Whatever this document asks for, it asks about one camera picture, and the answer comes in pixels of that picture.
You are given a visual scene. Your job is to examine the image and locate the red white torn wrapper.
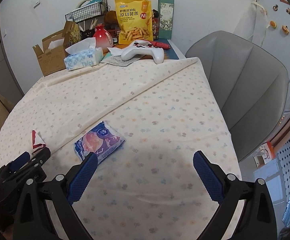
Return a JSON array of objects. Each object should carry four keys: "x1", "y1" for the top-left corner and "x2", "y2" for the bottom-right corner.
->
[{"x1": 32, "y1": 130, "x2": 46, "y2": 155}]

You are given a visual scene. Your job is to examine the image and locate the orange white box on floor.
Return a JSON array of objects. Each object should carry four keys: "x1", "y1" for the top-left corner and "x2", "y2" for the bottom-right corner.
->
[{"x1": 253, "y1": 141, "x2": 276, "y2": 168}]

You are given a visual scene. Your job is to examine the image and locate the blue purple tissue pack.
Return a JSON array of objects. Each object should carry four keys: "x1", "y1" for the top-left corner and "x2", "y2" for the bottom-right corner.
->
[{"x1": 74, "y1": 121, "x2": 125, "y2": 164}]

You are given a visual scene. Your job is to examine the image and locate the open brown cardboard box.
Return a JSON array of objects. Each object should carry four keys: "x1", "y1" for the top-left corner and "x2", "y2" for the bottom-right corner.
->
[{"x1": 33, "y1": 21, "x2": 81, "y2": 76}]

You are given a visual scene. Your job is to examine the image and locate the floral cream tablecloth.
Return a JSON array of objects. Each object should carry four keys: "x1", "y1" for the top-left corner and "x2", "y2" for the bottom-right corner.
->
[{"x1": 0, "y1": 57, "x2": 241, "y2": 239}]

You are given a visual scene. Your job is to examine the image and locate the blue white tissue box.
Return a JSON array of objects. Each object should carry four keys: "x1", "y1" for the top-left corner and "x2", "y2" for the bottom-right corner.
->
[{"x1": 64, "y1": 37, "x2": 104, "y2": 71}]

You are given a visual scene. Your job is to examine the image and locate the grey upholstered chair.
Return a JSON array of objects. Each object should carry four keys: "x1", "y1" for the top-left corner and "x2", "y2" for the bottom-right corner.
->
[{"x1": 185, "y1": 31, "x2": 289, "y2": 161}]

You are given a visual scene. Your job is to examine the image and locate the red white vase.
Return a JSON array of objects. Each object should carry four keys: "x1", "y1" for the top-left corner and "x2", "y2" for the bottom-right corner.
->
[{"x1": 93, "y1": 24, "x2": 114, "y2": 53}]

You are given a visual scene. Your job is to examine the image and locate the white game controller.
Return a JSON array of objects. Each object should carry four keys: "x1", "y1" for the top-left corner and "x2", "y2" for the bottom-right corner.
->
[{"x1": 121, "y1": 40, "x2": 164, "y2": 64}]

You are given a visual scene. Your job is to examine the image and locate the red pen tool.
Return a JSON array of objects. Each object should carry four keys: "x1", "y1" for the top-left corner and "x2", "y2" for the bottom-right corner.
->
[{"x1": 149, "y1": 41, "x2": 170, "y2": 50}]

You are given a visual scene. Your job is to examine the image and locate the yellow snack bag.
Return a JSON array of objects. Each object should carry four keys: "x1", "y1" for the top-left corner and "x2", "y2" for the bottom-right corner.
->
[{"x1": 115, "y1": 0, "x2": 153, "y2": 45}]

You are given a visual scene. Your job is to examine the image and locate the white refrigerator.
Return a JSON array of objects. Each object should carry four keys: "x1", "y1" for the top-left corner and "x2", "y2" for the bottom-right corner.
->
[{"x1": 249, "y1": 0, "x2": 290, "y2": 81}]

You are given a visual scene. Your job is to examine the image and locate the white hanging bag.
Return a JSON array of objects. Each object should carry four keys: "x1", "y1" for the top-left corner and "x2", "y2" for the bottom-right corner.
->
[{"x1": 234, "y1": 1, "x2": 270, "y2": 47}]

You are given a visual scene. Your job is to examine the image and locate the green tall box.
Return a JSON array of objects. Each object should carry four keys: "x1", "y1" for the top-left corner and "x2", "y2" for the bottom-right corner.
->
[{"x1": 158, "y1": 0, "x2": 174, "y2": 40}]

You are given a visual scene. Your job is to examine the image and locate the black wire basket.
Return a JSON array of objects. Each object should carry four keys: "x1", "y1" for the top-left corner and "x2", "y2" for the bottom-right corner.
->
[{"x1": 65, "y1": 2, "x2": 106, "y2": 23}]

